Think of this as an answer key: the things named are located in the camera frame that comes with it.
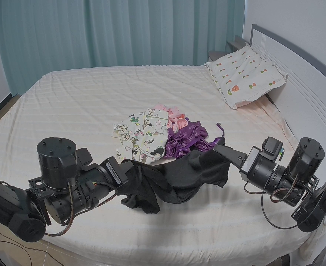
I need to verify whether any white printed garment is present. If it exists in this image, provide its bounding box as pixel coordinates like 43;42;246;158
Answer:
112;108;170;164

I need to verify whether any purple garment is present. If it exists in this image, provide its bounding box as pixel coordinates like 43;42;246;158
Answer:
164;121;226;160

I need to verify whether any black cable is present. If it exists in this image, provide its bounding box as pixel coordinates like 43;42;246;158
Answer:
44;176;77;236
261;189;300;229
0;226;35;266

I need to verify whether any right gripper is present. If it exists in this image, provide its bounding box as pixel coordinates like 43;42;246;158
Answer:
214;145;287;193

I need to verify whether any bed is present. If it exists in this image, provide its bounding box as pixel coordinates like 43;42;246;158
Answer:
0;24;326;264

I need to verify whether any black T-shirt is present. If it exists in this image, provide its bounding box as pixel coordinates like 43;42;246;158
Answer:
116;137;230;215

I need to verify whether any pink garment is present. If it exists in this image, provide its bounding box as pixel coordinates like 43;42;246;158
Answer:
155;103;188;134

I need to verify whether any blue-green curtain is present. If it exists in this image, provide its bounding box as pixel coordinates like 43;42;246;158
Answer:
0;0;248;96

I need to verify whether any grey bedside table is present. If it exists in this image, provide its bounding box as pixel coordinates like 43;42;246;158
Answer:
209;36;251;66

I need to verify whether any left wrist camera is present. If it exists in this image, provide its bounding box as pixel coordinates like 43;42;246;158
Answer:
75;148;94;168

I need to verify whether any white printed pillow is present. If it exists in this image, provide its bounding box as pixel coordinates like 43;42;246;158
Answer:
205;45;288;110

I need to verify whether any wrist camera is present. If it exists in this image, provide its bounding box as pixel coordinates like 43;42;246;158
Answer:
75;148;94;168
263;137;285;163

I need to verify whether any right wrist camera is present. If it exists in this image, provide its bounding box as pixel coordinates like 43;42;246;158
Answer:
263;137;285;163

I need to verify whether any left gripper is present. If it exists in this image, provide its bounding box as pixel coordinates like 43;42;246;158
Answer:
75;156;129;213

